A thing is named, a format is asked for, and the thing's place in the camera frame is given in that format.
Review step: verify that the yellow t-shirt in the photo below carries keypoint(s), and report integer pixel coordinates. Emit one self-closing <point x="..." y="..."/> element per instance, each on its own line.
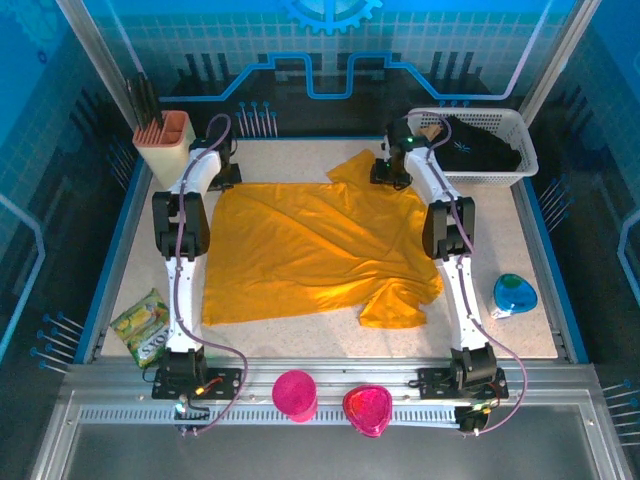
<point x="300" y="250"/>

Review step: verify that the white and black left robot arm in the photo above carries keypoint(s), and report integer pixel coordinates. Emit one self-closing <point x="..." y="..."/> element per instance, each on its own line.
<point x="182" y="300"/>

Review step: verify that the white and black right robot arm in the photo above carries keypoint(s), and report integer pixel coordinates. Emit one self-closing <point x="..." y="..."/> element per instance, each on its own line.
<point x="462" y="300"/>

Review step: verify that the tan folded cloth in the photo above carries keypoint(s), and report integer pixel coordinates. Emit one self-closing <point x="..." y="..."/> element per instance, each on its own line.
<point x="431" y="132"/>

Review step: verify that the cream holder with orange top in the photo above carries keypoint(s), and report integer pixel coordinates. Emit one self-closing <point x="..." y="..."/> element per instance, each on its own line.
<point x="165" y="160"/>

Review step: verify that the white plastic mesh basket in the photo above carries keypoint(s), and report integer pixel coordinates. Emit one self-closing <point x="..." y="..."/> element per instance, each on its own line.
<point x="480" y="177"/>

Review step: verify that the black t-shirt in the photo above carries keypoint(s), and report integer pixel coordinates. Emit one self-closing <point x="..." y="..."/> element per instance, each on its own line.
<point x="475" y="150"/>

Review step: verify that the black stick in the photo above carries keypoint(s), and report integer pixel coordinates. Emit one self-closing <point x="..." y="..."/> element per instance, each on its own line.
<point x="136" y="105"/>
<point x="147" y="102"/>
<point x="155" y="100"/>

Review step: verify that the blue triangular bowl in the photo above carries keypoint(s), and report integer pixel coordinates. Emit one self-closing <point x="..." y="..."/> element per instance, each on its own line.
<point x="515" y="297"/>

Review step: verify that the small white packet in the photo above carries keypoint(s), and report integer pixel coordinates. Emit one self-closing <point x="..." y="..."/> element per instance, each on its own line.
<point x="496" y="315"/>

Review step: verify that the green yellow snack bag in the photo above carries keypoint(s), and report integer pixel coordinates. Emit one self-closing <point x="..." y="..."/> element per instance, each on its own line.
<point x="142" y="330"/>

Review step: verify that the pink plastic cup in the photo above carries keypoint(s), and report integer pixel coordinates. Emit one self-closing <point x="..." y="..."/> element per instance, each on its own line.
<point x="295" y="395"/>

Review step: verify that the pink triangular bowl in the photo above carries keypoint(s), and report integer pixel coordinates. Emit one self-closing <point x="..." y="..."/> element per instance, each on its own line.
<point x="367" y="410"/>

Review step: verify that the aluminium frame post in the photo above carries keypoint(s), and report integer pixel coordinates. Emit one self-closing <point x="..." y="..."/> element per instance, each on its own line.
<point x="102" y="55"/>
<point x="556" y="60"/>

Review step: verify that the aluminium front rail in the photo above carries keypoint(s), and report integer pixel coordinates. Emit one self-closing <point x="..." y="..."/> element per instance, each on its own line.
<point x="350" y="372"/>

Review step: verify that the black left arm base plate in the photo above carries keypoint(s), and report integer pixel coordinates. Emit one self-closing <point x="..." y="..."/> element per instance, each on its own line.
<point x="225" y="384"/>

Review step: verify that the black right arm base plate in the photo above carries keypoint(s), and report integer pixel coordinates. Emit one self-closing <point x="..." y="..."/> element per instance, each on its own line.
<point x="432" y="382"/>

